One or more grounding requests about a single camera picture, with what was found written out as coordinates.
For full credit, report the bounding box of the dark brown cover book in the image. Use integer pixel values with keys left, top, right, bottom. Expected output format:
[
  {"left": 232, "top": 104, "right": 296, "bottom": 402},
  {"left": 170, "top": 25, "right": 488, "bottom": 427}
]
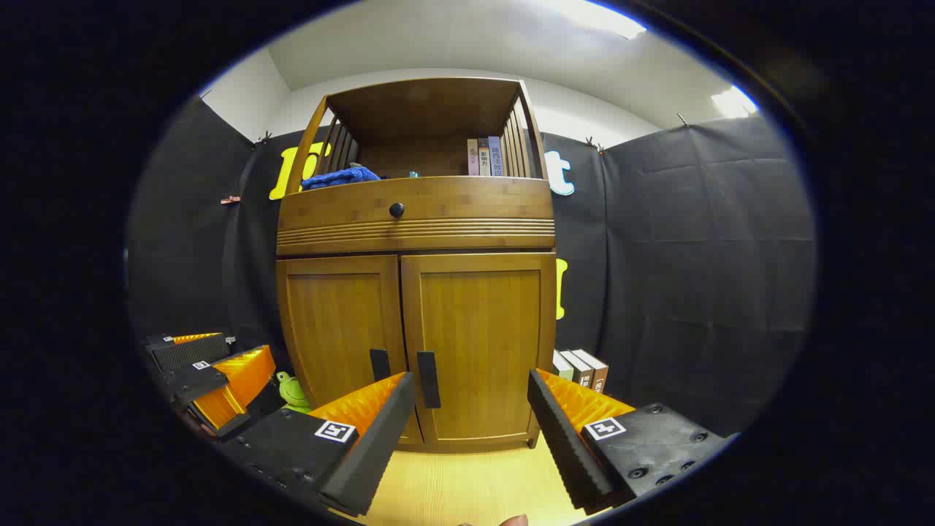
[{"left": 561, "top": 349, "right": 594, "bottom": 388}]

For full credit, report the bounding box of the wooden shoe cabinet door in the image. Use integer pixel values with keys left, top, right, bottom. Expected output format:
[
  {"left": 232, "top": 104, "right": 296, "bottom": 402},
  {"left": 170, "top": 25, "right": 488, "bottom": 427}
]
[
  {"left": 276, "top": 254, "right": 424, "bottom": 446},
  {"left": 400, "top": 252, "right": 557, "bottom": 446}
]

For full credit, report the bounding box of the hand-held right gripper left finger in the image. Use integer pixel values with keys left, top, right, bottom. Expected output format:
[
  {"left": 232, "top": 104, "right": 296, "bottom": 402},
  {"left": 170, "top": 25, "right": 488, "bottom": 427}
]
[{"left": 219, "top": 371, "right": 417, "bottom": 518}]

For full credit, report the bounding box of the wooden double-door shoe cabinet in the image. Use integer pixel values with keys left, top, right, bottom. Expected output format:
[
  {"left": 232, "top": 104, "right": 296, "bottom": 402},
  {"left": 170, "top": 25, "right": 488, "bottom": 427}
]
[{"left": 275, "top": 77, "right": 557, "bottom": 451}]

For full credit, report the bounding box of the blue cloth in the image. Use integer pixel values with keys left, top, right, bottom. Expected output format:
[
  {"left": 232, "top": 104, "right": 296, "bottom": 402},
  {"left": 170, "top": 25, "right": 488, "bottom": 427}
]
[{"left": 301, "top": 164, "right": 382, "bottom": 191}]

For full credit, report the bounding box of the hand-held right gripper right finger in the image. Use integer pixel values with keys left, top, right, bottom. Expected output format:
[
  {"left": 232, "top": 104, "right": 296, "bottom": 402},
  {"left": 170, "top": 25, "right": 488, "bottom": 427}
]
[{"left": 527, "top": 369, "right": 731, "bottom": 516}]

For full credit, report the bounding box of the green frog toy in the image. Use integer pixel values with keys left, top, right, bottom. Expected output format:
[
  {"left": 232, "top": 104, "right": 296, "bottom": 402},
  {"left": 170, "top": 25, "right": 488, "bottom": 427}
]
[{"left": 275, "top": 371, "right": 311, "bottom": 413}]

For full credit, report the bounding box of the wooden cabinet drawer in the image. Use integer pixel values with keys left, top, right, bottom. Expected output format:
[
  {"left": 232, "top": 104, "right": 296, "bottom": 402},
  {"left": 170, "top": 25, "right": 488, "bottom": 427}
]
[{"left": 278, "top": 177, "right": 556, "bottom": 256}]

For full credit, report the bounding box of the black backdrop cloth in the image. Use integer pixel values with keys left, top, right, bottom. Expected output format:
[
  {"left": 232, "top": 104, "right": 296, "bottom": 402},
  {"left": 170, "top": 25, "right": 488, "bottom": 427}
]
[{"left": 128, "top": 95, "right": 815, "bottom": 439}]

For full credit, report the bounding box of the reddish brown cover book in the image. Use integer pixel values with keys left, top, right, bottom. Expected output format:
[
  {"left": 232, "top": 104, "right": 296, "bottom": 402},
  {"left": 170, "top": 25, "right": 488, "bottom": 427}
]
[{"left": 573, "top": 348, "right": 609, "bottom": 395}]

